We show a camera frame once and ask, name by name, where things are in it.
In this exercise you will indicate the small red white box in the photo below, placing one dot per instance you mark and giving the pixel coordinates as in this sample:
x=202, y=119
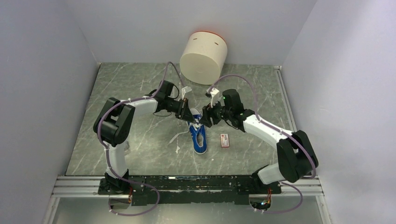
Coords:
x=224, y=140

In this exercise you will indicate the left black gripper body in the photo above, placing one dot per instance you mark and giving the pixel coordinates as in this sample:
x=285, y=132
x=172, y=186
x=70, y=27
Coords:
x=177, y=106

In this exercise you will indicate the cream cylindrical container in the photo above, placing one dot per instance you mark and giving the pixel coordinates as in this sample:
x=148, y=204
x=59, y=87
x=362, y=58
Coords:
x=203, y=57

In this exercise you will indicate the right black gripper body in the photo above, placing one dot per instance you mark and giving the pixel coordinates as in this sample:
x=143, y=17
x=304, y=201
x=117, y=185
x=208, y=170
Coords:
x=215, y=113

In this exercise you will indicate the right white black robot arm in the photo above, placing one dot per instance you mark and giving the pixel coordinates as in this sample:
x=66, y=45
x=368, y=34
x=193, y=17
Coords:
x=295, y=155

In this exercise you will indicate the aluminium frame rail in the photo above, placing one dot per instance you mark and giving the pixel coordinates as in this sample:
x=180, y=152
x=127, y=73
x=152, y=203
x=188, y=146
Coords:
x=161, y=145

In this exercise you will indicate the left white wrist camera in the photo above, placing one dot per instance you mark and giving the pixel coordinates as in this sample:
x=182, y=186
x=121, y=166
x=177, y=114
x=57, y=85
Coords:
x=184, y=91

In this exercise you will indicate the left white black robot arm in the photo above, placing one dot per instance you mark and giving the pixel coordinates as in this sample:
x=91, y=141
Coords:
x=114, y=122

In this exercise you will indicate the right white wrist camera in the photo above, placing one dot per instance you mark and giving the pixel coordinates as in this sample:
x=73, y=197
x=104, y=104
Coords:
x=214, y=96

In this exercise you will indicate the blue canvas sneaker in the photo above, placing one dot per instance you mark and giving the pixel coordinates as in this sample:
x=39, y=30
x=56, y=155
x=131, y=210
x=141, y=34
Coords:
x=197, y=132

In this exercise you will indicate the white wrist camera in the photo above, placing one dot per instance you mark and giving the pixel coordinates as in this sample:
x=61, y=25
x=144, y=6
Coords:
x=214, y=96
x=184, y=91

